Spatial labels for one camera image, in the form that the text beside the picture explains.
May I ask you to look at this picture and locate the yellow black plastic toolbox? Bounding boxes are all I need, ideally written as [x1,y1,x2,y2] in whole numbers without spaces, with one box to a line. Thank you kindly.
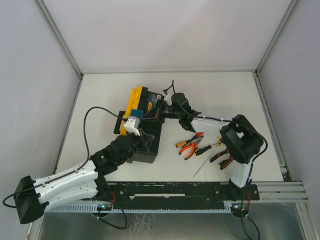
[112,86,162,165]

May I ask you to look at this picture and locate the red handled screwdriver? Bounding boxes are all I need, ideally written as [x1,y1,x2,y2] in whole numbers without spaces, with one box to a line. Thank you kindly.
[186,132,204,144]

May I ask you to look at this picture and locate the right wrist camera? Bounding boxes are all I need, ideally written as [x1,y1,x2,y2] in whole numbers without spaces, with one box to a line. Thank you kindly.
[161,90,171,98]

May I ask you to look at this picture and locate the black orange long screwdriver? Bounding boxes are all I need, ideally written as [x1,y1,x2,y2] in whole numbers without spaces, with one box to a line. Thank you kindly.
[193,143,221,156]

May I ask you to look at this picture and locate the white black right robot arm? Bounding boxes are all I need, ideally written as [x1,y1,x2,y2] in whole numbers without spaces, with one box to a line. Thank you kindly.
[142,92,268,189]

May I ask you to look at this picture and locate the grey cable duct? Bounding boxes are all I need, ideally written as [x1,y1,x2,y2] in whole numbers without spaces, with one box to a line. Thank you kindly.
[48,197,232,213]

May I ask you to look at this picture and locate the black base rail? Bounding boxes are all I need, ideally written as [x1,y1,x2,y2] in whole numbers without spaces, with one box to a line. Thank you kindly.
[108,181,260,202]

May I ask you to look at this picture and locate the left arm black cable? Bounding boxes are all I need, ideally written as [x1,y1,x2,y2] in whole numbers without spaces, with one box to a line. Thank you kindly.
[2,106,126,208]

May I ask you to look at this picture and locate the black orange combination pliers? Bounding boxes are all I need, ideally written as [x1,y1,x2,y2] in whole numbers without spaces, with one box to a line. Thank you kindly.
[209,148,235,170]

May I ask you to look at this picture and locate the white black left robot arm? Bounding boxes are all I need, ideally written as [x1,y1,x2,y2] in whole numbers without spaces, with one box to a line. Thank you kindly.
[13,129,155,225]

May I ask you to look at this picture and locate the thin metal rod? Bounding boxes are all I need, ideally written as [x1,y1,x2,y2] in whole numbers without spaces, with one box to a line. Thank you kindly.
[193,146,218,178]

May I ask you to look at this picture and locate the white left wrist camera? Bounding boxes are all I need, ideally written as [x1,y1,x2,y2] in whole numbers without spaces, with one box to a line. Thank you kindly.
[123,116,140,137]

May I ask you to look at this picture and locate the yellow black small screwdriver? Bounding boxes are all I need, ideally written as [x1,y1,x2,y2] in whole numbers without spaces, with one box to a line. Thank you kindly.
[216,136,224,147]

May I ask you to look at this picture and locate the orange needle nose pliers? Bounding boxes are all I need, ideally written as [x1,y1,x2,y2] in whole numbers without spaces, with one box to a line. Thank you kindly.
[179,137,203,161]

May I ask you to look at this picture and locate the right base black cable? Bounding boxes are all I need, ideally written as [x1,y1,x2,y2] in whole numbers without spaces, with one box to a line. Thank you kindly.
[238,159,261,240]

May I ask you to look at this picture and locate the left base black cable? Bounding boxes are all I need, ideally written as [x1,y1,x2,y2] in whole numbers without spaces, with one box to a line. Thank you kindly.
[96,196,128,230]

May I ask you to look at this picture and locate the base black cable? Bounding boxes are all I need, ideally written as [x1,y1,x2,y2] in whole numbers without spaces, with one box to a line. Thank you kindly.
[96,196,128,230]
[238,159,261,240]

